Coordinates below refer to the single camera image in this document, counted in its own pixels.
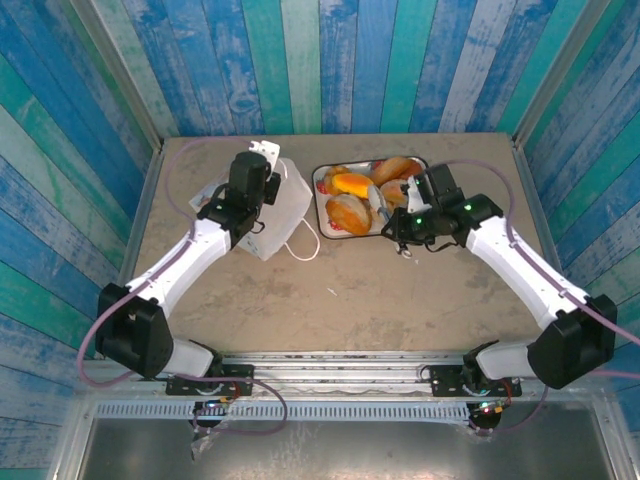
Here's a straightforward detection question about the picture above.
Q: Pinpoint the pale beige fake bun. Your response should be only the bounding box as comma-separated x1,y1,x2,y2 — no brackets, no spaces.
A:
373,179,409,209

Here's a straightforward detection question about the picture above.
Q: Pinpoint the white paper bag animal print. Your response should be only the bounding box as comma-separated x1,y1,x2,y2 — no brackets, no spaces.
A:
188,157,321,262

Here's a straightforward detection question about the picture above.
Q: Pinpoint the round brown fake bun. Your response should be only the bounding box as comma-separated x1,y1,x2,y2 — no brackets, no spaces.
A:
368,156,412,187

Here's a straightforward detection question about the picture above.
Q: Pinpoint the yellow orange fake bread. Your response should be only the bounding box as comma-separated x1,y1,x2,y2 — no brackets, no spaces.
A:
331,172,376,197

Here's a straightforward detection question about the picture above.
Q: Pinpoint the white strawberry print tray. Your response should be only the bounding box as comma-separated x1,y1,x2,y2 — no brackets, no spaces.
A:
312,155,432,240

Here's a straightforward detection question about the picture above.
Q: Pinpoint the grey metal panel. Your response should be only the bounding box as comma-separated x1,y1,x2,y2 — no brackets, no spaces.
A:
74,418,619,480

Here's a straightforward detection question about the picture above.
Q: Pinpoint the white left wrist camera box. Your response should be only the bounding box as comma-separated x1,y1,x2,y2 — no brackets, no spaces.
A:
247,139,281,169

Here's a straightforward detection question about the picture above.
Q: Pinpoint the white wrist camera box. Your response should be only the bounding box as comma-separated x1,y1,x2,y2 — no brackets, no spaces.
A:
403,177,429,215
247,139,281,169

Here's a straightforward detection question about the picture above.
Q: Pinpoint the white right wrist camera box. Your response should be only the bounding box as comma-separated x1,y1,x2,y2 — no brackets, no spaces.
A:
403,177,429,215

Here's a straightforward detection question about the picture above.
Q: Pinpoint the aluminium table side rail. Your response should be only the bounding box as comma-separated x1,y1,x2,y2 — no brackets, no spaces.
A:
512,139,591,361
94,147,166,359

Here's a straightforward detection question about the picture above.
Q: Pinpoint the aluminium mounting rail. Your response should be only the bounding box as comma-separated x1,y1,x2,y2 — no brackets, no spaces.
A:
74,351,611,399

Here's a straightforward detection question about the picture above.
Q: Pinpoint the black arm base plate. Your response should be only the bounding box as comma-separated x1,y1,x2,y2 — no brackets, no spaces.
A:
166,366,255,397
429,364,523,399

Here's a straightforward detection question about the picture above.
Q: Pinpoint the aluminium corner post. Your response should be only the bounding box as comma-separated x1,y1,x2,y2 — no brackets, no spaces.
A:
67,0,166,154
512,0,615,146

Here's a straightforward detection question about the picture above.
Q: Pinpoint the grey slotted cable duct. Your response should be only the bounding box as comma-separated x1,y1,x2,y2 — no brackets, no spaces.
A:
93,402,474,422

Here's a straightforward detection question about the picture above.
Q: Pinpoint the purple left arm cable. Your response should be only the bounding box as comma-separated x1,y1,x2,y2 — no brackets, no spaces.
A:
77,138,290,435

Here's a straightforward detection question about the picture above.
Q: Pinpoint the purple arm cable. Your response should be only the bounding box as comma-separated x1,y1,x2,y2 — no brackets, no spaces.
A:
77,138,290,435
434,158,640,437

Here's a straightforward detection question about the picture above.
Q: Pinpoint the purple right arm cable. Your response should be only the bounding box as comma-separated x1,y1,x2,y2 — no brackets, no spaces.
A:
434,158,640,437

